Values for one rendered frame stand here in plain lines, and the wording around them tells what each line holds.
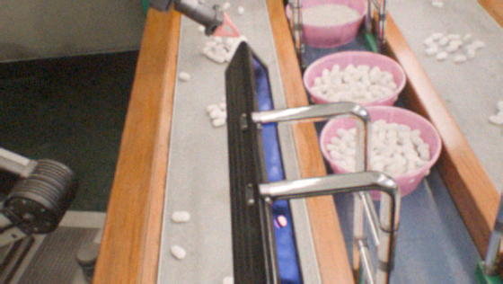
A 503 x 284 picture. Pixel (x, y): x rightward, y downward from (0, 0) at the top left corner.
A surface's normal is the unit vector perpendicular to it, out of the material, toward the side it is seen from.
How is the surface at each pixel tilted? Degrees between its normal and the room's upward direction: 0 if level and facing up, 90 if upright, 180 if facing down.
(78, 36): 90
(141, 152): 0
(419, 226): 0
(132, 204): 0
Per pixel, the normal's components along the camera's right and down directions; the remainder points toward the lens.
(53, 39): 0.01, 0.61
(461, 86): -0.10, -0.79
